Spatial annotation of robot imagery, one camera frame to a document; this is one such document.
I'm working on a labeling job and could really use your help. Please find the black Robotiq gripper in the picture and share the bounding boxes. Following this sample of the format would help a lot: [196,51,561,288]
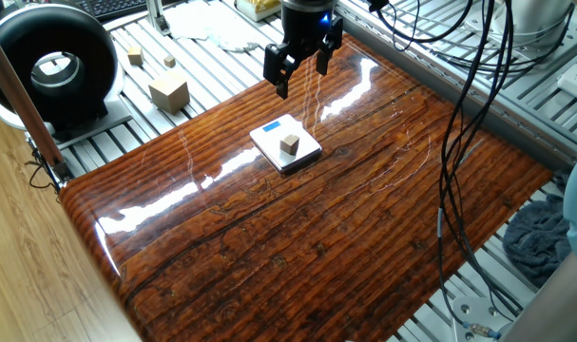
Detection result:
[262,0,345,101]

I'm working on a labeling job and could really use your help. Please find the silver digital pocket scale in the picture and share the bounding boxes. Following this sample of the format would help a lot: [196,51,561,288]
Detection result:
[248,112,323,175]

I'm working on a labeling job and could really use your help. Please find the white box with yellow contents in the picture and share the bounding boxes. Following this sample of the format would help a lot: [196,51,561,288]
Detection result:
[234,0,283,23]

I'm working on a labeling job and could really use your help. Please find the crumpled white plastic sheet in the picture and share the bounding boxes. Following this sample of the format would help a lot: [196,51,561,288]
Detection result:
[163,0,284,53]

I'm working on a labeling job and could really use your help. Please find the large wooden cube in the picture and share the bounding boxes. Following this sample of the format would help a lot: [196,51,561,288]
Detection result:
[147,70,191,115]

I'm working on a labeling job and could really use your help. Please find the glossy wood-grain mat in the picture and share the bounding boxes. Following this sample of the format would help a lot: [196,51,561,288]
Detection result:
[59,31,554,342]

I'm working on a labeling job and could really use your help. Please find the black computer keyboard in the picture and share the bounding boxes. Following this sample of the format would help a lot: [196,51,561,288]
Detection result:
[76,0,149,23]

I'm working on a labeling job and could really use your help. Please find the brown wooden pole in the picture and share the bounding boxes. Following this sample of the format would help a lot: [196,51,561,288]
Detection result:
[0,18,75,184]

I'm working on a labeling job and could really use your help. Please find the grey towel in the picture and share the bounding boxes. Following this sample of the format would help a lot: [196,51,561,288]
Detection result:
[501,173,572,289]

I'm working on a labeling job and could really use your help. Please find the beige blurred bar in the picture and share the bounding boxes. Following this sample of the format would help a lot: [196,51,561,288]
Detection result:
[501,251,577,342]

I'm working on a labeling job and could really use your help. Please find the looped black cable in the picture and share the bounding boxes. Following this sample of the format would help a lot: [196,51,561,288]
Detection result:
[367,0,474,53]

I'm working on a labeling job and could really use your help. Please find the short aluminium post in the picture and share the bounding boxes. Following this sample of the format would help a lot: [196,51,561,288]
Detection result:
[144,0,171,37]

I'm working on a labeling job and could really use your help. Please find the long black cable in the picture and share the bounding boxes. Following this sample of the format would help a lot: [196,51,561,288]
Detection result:
[438,0,525,324]

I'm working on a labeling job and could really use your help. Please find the black cable with grey sleeve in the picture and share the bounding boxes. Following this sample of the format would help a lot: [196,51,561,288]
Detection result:
[434,0,515,341]

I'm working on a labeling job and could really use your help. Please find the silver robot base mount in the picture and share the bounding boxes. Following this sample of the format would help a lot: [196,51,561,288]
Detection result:
[463,0,577,63]

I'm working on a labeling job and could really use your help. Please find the thin black cable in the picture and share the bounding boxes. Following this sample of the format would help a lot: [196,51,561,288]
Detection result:
[24,146,61,191]

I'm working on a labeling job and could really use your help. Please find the black ring-shaped device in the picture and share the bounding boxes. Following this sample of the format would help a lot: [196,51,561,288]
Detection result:
[0,2,133,151]

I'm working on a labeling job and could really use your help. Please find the silver metal bracket plate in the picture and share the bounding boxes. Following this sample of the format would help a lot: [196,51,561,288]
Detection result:
[452,294,512,342]

